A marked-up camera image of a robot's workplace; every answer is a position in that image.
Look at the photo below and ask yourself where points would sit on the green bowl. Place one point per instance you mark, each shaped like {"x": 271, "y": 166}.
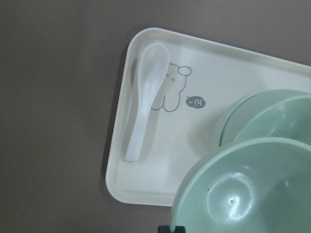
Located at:
{"x": 256, "y": 186}
{"x": 271, "y": 113}

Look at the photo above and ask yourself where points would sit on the cream serving tray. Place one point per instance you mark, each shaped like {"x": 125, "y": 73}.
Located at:
{"x": 204, "y": 78}

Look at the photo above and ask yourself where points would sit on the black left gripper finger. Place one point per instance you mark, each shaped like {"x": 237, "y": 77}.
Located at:
{"x": 173, "y": 227}

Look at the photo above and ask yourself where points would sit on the green bowl on tray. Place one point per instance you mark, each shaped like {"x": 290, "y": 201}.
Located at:
{"x": 271, "y": 113}

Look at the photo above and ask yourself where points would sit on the white ceramic spoon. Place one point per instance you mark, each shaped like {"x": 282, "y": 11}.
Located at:
{"x": 152, "y": 70}

